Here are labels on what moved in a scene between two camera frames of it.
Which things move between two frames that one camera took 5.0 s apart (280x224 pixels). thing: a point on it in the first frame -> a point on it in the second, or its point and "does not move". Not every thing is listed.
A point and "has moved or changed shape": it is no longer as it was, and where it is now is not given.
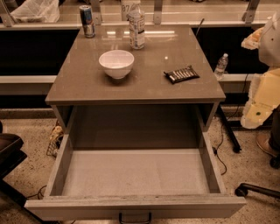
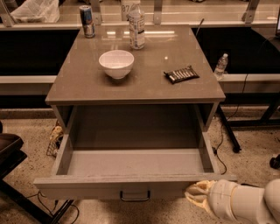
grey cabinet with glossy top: [143, 110] does not move
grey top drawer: [136, 164] has moved or changed shape
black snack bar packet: [181, 74] does not move
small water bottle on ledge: [220, 68] does not move
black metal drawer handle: [121, 221] -> [135, 199]
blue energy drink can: [87, 20] does not move
